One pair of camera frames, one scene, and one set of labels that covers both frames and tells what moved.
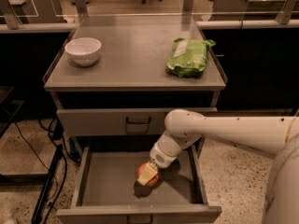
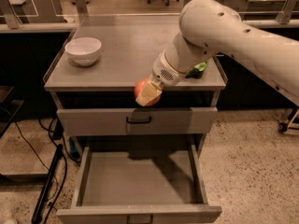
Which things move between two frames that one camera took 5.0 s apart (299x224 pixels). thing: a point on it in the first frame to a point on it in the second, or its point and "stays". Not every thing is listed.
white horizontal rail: (249, 24) stays
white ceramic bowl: (83, 51) stays
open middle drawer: (106, 189) stays
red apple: (140, 171) to (139, 87)
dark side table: (7, 108) stays
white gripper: (160, 157) to (164, 70)
